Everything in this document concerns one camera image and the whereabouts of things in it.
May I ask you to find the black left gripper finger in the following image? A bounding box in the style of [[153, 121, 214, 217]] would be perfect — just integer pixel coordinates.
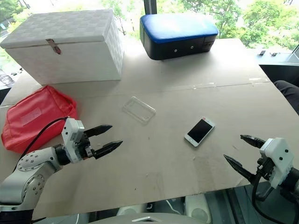
[[94, 140, 124, 160], [83, 125, 113, 139]]

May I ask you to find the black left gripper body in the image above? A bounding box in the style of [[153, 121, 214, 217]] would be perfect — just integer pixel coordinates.
[[76, 134, 96, 161]]

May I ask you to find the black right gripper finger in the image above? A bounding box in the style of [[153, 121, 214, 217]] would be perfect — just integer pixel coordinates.
[[240, 134, 267, 149], [223, 154, 260, 187]]

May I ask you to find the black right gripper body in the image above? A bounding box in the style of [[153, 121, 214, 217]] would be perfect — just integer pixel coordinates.
[[256, 156, 277, 182]]

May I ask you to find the clear plastic phone case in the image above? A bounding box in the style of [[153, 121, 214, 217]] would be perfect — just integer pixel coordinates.
[[122, 96, 157, 126]]

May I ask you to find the blue and black padded case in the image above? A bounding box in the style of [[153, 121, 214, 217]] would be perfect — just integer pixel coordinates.
[[139, 13, 219, 61]]

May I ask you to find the white smartphone with black screen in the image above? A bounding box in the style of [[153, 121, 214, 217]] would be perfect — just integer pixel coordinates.
[[184, 118, 216, 147]]

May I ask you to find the red fabric pouch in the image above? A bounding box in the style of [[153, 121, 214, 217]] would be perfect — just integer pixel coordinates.
[[0, 85, 78, 154]]

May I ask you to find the dark clothed bystander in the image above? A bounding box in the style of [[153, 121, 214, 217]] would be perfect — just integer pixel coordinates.
[[273, 80, 299, 115]]

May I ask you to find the brown cardboard table cover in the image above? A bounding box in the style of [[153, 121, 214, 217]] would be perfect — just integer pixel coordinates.
[[0, 38, 296, 220]]

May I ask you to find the white robot body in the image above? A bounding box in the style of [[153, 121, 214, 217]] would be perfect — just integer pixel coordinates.
[[86, 193, 213, 224]]

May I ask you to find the white woven storage box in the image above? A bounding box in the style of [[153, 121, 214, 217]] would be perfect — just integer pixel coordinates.
[[0, 9, 124, 86]]

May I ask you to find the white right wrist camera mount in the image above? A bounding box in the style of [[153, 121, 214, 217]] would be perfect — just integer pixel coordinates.
[[259, 137, 295, 189]]

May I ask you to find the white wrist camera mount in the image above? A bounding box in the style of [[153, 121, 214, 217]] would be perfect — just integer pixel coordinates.
[[61, 118, 85, 164], [259, 137, 295, 189]]

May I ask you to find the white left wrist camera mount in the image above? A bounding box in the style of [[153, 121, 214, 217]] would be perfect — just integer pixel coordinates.
[[61, 118, 85, 164]]

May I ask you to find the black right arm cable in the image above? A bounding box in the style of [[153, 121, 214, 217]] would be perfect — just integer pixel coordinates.
[[251, 171, 295, 224]]

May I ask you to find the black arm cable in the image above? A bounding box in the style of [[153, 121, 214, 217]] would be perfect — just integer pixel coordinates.
[[251, 171, 295, 224], [14, 116, 71, 175]]

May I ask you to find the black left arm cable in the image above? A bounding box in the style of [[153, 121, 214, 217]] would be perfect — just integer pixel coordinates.
[[14, 116, 71, 175]]

